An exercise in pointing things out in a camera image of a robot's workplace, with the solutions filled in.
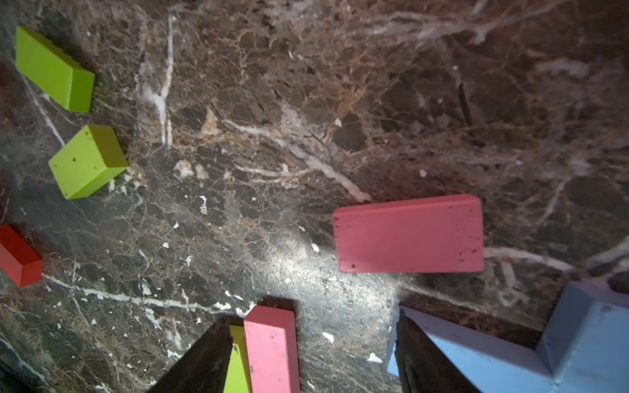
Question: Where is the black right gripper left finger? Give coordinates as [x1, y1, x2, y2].
[147, 319, 233, 393]

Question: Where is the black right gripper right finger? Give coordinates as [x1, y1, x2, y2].
[395, 309, 479, 393]

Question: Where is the blue block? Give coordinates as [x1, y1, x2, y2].
[537, 282, 628, 393]
[388, 306, 552, 392]

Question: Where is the red block front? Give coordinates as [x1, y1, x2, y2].
[1, 225, 44, 288]

